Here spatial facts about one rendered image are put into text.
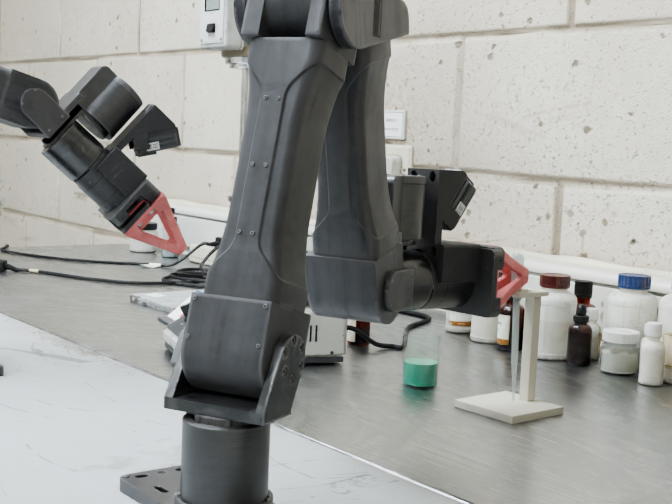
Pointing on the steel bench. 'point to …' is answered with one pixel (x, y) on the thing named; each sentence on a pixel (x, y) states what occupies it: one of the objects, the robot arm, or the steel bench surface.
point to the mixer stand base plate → (166, 301)
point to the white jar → (144, 243)
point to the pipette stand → (497, 407)
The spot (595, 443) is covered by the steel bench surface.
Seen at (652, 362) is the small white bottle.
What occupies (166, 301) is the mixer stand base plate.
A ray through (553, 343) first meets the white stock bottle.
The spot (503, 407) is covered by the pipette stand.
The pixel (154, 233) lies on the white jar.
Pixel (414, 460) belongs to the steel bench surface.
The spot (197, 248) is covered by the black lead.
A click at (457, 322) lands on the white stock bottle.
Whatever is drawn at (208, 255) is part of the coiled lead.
